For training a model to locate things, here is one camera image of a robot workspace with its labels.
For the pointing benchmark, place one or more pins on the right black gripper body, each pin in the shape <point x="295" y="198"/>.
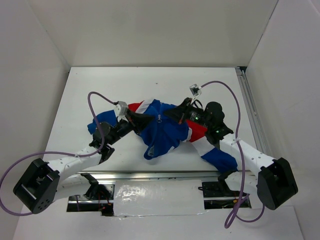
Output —
<point x="196" y="114"/>

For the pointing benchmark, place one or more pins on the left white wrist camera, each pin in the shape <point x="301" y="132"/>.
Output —
<point x="121" y="109"/>

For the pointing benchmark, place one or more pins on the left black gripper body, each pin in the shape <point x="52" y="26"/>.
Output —
<point x="123" y="128"/>

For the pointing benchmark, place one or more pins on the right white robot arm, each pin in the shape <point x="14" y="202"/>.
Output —
<point x="241" y="165"/>

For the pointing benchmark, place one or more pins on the aluminium rail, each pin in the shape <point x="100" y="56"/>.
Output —
<point x="259" y="135"/>
<point x="149" y="175"/>

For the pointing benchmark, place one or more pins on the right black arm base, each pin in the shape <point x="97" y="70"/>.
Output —
<point x="217" y="195"/>

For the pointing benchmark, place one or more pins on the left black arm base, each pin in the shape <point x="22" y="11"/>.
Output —
<point x="98" y="198"/>

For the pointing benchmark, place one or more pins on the aluminium right side rail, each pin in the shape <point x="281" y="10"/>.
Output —
<point x="259" y="135"/>

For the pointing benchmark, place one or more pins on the white taped cover panel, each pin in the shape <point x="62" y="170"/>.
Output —
<point x="158" y="198"/>

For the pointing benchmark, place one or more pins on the aluminium front rail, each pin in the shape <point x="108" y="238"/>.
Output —
<point x="149" y="175"/>

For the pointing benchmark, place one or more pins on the red white blue jacket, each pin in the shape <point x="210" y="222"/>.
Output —
<point x="163" y="134"/>

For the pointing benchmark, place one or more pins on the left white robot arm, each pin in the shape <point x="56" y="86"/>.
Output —
<point x="45" y="182"/>

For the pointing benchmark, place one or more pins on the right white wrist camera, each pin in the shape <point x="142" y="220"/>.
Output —
<point x="195" y="90"/>

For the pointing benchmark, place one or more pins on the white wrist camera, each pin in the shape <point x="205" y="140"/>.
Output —
<point x="121" y="109"/>
<point x="195" y="90"/>

